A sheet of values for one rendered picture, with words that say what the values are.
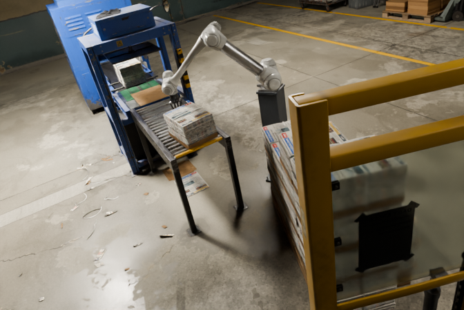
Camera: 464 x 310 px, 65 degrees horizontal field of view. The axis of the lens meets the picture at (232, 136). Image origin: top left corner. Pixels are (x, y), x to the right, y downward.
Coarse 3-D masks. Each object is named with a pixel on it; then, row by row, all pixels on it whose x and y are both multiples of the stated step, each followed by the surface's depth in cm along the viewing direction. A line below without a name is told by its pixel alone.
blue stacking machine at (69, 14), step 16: (64, 0) 538; (80, 0) 547; (96, 0) 549; (112, 0) 559; (128, 0) 571; (64, 16) 536; (80, 16) 546; (64, 32) 545; (80, 32) 555; (64, 48) 574; (80, 48) 563; (80, 64) 572; (80, 80) 580; (96, 96) 601; (96, 112) 617
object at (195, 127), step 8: (200, 112) 303; (208, 112) 300; (176, 120) 297; (184, 120) 294; (192, 120) 292; (200, 120) 293; (208, 120) 297; (176, 128) 300; (184, 128) 287; (192, 128) 291; (200, 128) 295; (208, 128) 299; (216, 128) 304; (184, 136) 291; (192, 136) 293; (200, 136) 297; (208, 136) 302
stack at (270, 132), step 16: (272, 128) 299; (288, 128) 294; (272, 144) 278; (272, 160) 288; (272, 176) 309; (288, 192) 252; (288, 208) 269; (288, 224) 285; (304, 256) 245; (304, 272) 259
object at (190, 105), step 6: (192, 102) 323; (180, 108) 316; (186, 108) 313; (192, 108) 312; (168, 114) 311; (174, 114) 308; (180, 114) 307; (168, 120) 308; (168, 126) 318; (174, 132) 310
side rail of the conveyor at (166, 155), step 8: (136, 112) 386; (136, 120) 374; (144, 128) 348; (152, 136) 331; (152, 144) 341; (160, 144) 314; (160, 152) 314; (168, 152) 301; (168, 160) 292; (176, 168) 293
